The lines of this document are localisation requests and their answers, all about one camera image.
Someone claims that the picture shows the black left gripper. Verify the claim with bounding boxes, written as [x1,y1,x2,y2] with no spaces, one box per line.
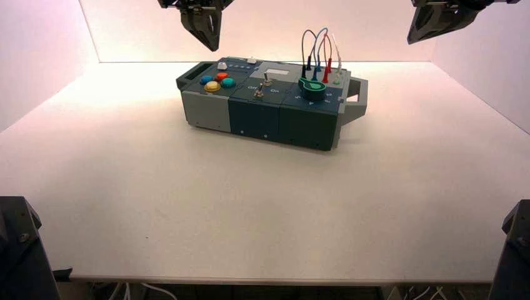
[157,0,235,52]

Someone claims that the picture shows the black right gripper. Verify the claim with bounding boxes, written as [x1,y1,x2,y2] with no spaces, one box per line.
[407,0,523,45]

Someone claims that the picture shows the grey and teal control box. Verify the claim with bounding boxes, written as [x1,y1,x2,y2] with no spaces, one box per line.
[176,56,369,153]

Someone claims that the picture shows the green rotary knob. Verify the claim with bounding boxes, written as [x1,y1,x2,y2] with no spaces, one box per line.
[297,77,328,103]

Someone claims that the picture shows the black jumper cable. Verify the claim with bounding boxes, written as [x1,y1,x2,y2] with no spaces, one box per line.
[301,29,318,80]

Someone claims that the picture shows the white jumper cable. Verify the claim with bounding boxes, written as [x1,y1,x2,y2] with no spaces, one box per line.
[331,34,344,85]

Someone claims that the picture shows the coloured jumper wires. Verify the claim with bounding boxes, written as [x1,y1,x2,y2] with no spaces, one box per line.
[306,27,329,82]

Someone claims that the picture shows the red jumper cable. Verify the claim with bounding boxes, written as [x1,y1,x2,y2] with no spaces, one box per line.
[316,34,333,84]

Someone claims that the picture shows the white cable under table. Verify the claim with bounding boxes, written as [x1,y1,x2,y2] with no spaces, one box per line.
[108,282,179,300]
[407,286,469,300]

